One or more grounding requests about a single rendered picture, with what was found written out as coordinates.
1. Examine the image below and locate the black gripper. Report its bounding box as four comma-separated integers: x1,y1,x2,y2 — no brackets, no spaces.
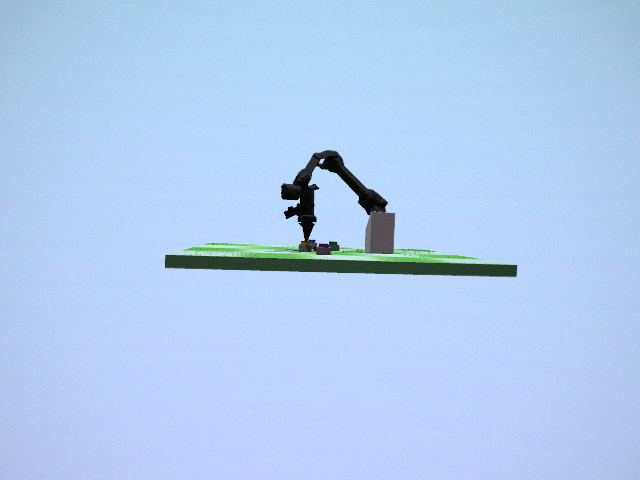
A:
297,201,317,241

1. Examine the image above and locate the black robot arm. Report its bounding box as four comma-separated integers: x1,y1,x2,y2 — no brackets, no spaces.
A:
281,150,388,219

